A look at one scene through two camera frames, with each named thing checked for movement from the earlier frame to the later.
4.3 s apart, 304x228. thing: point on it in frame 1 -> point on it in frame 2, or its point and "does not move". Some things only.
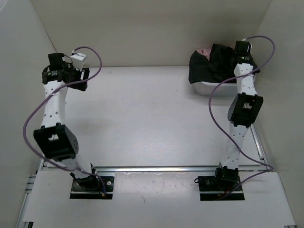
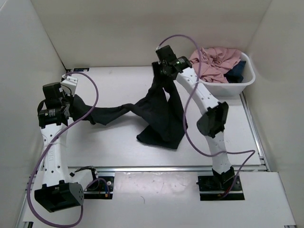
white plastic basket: (205, 89) does not move
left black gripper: (70, 67) -> (71, 99)
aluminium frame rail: (159, 169) does not move
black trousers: (221, 67) -> (159, 109)
